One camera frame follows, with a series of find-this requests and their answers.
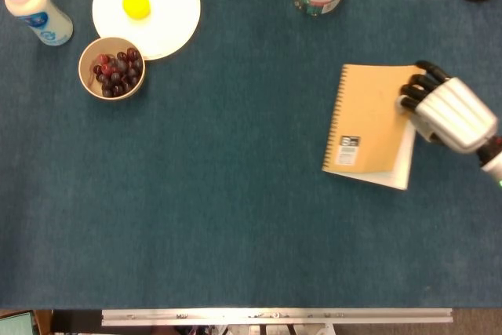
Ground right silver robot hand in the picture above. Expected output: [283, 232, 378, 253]
[398, 60, 499, 155]

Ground yellow spiral notebook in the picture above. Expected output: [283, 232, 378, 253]
[321, 63, 427, 191]

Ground blue felt table mat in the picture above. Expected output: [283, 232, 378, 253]
[0, 0, 502, 310]

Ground white round plate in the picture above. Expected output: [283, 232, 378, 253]
[92, 0, 202, 62]

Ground yellow round fruit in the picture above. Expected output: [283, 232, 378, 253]
[122, 0, 152, 21]

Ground dark red grapes bunch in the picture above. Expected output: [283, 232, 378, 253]
[93, 47, 144, 98]

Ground beige bowl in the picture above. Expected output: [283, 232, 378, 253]
[78, 36, 147, 101]

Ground white plastic drink bottle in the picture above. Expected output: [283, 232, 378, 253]
[1, 0, 75, 47]

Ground aluminium rail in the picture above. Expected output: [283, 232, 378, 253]
[100, 308, 454, 327]

